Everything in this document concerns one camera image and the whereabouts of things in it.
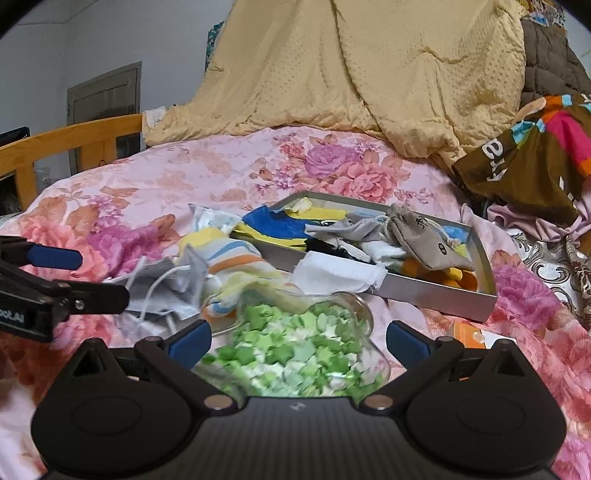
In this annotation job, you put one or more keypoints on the orange white box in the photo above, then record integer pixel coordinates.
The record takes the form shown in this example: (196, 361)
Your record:
(468, 334)

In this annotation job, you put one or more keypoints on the yellow dotted quilt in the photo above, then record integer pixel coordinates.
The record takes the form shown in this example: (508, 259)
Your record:
(346, 69)

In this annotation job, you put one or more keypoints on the brown white ornate sheet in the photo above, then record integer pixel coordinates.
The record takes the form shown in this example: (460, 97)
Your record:
(545, 258)

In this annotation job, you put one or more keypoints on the grey panelled door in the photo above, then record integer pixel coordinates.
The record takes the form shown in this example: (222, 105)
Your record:
(101, 97)

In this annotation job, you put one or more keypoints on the black lace cloth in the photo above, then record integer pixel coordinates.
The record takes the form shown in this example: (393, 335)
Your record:
(328, 247)

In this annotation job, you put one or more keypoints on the pink floral bedsheet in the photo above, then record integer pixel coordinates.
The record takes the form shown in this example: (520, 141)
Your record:
(184, 170)

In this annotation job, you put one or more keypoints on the yellow orange striped cloth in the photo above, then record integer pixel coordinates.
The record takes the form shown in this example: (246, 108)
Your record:
(231, 267)

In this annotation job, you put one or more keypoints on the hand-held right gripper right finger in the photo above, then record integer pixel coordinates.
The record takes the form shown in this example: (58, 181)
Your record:
(406, 344)

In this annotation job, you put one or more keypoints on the brown quilted blanket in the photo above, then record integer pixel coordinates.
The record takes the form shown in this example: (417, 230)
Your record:
(549, 64)

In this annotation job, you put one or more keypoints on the grey face mask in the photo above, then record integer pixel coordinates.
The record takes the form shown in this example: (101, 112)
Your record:
(175, 286)

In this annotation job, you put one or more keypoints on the colourful floral fabric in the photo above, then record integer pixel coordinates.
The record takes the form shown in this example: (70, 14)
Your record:
(540, 18)

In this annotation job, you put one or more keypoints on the white gauze cloth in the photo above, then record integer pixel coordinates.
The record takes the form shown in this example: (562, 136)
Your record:
(332, 274)

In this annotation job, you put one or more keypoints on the grey white sock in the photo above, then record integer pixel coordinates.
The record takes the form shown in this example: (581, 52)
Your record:
(351, 228)

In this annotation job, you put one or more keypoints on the teal patterned cloth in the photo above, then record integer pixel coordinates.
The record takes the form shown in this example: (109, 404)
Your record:
(213, 41)

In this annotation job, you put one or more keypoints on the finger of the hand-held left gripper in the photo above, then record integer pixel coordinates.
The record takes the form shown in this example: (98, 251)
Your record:
(99, 297)
(53, 257)

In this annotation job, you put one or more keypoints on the grey metal tray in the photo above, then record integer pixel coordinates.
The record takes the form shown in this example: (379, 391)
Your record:
(438, 300)

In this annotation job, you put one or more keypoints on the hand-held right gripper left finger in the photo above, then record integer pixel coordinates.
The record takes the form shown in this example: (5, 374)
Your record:
(191, 344)

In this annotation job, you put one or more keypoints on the wooden bed headboard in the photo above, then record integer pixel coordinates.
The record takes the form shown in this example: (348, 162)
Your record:
(69, 136)

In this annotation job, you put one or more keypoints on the clear glass jar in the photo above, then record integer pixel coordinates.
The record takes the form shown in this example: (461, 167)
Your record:
(358, 304)

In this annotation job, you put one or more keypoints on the black monitor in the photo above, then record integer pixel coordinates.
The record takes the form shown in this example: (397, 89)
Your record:
(14, 136)

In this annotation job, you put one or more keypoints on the white cloth corner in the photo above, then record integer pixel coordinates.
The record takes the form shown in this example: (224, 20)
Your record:
(154, 120)

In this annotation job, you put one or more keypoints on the orange plush item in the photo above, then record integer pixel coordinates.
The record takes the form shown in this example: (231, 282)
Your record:
(450, 277)

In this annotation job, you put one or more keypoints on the brown multicoloured striped towel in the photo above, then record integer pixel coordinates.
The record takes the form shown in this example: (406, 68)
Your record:
(521, 170)

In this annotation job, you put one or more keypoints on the lilac cloth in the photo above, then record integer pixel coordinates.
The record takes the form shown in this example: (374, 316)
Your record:
(531, 221)

